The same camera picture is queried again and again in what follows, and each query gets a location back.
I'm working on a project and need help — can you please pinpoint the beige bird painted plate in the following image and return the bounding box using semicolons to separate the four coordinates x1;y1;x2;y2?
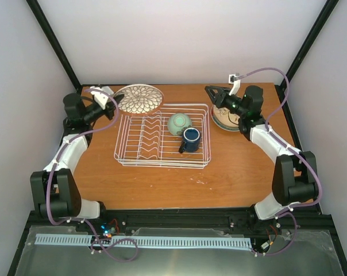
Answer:
213;106;240;129

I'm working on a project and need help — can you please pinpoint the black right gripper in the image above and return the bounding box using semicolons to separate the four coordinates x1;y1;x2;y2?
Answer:
204;86;246;117

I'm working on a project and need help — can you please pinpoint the black enclosure frame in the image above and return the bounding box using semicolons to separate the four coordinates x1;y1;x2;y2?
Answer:
8;1;347;275

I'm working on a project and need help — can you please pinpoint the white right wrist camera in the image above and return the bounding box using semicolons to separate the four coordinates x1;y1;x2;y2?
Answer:
228;73;241;95

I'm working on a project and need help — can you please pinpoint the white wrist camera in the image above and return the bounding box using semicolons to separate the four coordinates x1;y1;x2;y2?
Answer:
228;73;241;95
90;86;114;110

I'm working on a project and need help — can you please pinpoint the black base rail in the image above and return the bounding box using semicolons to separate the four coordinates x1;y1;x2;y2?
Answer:
26;207;335;235

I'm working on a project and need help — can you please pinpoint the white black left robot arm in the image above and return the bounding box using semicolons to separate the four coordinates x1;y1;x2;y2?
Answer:
30;87;123;232

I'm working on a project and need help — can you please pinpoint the light blue cable duct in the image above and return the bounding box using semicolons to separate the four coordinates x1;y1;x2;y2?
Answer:
34;233;252;250

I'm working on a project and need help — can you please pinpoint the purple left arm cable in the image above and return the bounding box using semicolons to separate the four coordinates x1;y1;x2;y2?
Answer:
45;87;139;262

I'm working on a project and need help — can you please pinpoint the dark blue ceramic mug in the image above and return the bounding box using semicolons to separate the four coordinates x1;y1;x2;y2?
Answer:
179;127;201;154

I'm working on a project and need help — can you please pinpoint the floral patterned plate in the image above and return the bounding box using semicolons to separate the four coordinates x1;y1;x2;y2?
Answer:
114;84;164;116

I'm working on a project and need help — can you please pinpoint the white wire dish rack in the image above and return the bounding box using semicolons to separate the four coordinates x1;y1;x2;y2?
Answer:
114;103;211;169

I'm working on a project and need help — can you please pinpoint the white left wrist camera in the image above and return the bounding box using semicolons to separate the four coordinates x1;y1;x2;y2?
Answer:
90;86;114;110

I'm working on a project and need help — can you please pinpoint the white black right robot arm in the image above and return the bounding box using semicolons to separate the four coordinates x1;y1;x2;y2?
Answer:
205;86;322;225

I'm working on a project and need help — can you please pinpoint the green floral ceramic bowl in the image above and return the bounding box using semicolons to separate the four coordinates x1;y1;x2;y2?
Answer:
167;113;192;136

